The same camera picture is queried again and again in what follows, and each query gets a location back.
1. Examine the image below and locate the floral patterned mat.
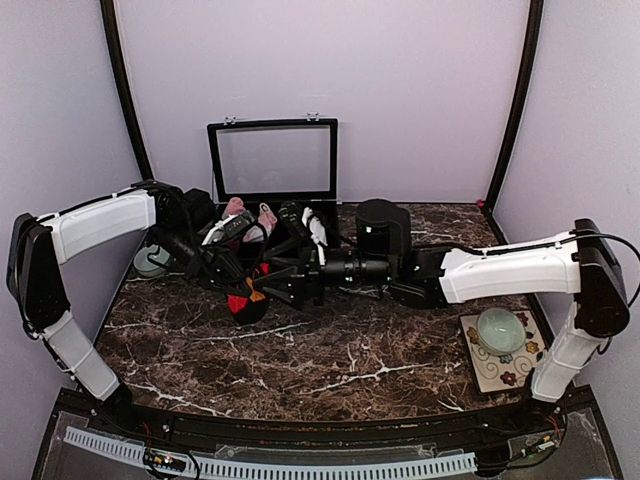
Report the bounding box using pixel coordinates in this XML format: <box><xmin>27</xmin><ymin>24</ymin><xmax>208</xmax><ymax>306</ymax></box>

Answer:
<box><xmin>460</xmin><ymin>310</ymin><xmax>547</xmax><ymax>394</ymax></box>

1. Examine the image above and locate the rolled pink sock in box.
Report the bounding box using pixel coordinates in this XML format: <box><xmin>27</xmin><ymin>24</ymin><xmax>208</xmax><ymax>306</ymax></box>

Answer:
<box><xmin>221</xmin><ymin>197</ymin><xmax>246</xmax><ymax>220</ymax></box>

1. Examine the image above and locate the pale green bowl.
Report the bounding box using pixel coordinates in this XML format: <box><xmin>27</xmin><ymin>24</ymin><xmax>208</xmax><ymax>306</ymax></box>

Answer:
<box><xmin>476</xmin><ymin>308</ymin><xmax>526</xmax><ymax>356</ymax></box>
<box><xmin>133</xmin><ymin>244</ymin><xmax>171</xmax><ymax>278</ymax></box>

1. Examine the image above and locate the black display box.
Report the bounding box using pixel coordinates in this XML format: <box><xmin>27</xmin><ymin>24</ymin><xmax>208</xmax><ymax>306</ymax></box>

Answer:
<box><xmin>206</xmin><ymin>116</ymin><xmax>339</xmax><ymax>227</ymax></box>

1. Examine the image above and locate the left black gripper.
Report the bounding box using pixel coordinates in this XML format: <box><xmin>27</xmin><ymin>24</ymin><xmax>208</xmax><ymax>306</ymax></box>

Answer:
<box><xmin>152</xmin><ymin>224</ymin><xmax>254</xmax><ymax>298</ymax></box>

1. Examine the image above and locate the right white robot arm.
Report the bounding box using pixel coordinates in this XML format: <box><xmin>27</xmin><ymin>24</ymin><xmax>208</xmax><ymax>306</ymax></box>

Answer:
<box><xmin>254</xmin><ymin>199</ymin><xmax>635</xmax><ymax>434</ymax></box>

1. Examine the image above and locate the black frame post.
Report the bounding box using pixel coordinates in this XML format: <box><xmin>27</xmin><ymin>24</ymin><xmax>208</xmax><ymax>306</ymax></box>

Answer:
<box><xmin>483</xmin><ymin>0</ymin><xmax>544</xmax><ymax>216</ymax></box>
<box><xmin>99</xmin><ymin>0</ymin><xmax>156</xmax><ymax>186</ymax></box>

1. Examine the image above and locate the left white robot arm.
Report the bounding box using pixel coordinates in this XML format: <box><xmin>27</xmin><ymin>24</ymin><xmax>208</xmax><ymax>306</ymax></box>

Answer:
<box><xmin>6</xmin><ymin>181</ymin><xmax>256</xmax><ymax>436</ymax></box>

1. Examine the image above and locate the black argyle sock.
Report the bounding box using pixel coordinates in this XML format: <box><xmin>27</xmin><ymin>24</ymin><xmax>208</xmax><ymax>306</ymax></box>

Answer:
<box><xmin>227</xmin><ymin>263</ymin><xmax>270</xmax><ymax>326</ymax></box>

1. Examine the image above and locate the white slotted cable duct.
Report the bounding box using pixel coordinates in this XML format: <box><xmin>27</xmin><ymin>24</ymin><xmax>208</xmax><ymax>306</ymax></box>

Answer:
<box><xmin>63</xmin><ymin>426</ymin><xmax>477</xmax><ymax>479</ymax></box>

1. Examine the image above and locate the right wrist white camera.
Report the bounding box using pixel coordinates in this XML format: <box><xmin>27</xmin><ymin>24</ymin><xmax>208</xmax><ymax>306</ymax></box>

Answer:
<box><xmin>302</xmin><ymin>207</ymin><xmax>328</xmax><ymax>266</ymax></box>

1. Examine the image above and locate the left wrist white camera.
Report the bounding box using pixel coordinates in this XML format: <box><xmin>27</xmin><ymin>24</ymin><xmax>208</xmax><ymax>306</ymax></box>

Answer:
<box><xmin>201</xmin><ymin>211</ymin><xmax>256</xmax><ymax>246</ymax></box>

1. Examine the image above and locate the wrist white camera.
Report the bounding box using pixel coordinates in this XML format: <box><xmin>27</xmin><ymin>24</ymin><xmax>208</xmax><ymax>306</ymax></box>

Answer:
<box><xmin>302</xmin><ymin>207</ymin><xmax>328</xmax><ymax>266</ymax></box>
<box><xmin>201</xmin><ymin>211</ymin><xmax>256</xmax><ymax>246</ymax></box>

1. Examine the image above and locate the small circuit board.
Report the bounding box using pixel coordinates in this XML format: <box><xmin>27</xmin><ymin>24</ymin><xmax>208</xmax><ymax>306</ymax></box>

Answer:
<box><xmin>143</xmin><ymin>449</ymin><xmax>186</xmax><ymax>472</ymax></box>

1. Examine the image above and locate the left black frame post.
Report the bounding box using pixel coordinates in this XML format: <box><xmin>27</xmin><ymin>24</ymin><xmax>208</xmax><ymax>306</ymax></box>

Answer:
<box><xmin>99</xmin><ymin>0</ymin><xmax>156</xmax><ymax>186</ymax></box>

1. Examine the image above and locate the black front rail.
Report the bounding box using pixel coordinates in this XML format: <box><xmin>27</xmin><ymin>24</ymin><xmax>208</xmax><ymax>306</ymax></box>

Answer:
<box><xmin>54</xmin><ymin>387</ymin><xmax>601</xmax><ymax>451</ymax></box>

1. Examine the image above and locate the pink patterned sock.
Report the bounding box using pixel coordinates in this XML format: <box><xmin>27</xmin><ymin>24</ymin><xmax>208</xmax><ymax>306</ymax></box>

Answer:
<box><xmin>242</xmin><ymin>202</ymin><xmax>277</xmax><ymax>243</ymax></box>

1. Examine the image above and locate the right black frame post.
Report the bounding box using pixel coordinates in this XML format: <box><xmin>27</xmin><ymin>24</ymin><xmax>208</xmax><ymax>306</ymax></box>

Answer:
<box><xmin>483</xmin><ymin>0</ymin><xmax>544</xmax><ymax>216</ymax></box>

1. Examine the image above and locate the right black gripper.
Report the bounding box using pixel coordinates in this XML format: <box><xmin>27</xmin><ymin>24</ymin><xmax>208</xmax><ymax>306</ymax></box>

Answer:
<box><xmin>252</xmin><ymin>237</ymin><xmax>395</xmax><ymax>312</ymax></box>

